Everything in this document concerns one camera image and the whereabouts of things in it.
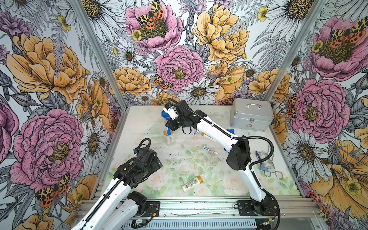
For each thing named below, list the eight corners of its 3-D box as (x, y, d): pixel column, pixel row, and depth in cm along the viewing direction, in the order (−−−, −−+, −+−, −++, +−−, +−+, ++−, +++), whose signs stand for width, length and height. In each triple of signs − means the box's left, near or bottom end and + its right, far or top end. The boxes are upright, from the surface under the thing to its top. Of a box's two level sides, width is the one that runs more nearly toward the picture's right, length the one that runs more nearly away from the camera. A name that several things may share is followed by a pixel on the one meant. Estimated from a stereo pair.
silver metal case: (232, 131, 108) (238, 116, 95) (225, 104, 127) (230, 88, 114) (267, 131, 108) (278, 116, 96) (256, 104, 127) (263, 88, 115)
